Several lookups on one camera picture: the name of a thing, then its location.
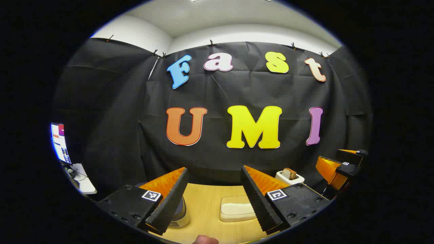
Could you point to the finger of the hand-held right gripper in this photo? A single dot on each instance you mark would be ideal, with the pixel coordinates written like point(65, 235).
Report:
point(352, 156)
point(330, 171)

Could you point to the white toaster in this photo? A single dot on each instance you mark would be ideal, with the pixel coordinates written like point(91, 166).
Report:
point(283, 179)

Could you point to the brown bread slice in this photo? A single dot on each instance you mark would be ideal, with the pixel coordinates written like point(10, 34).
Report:
point(289, 173)

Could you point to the black backdrop cloth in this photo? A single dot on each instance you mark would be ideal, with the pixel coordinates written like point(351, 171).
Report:
point(217, 156)

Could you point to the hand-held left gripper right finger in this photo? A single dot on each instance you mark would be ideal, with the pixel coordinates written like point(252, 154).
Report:
point(259, 206)

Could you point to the clear glass dish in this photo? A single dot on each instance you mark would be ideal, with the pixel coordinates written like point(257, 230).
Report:
point(234, 217)

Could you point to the white side table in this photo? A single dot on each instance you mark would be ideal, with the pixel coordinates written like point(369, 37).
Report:
point(84, 183)

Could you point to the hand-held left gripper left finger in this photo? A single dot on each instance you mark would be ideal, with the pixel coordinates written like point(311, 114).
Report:
point(169, 206)

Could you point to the black and beige rice cooker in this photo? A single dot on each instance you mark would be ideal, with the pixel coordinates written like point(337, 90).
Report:
point(181, 213)

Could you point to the computer monitor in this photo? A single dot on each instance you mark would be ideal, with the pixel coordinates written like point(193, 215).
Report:
point(60, 144)

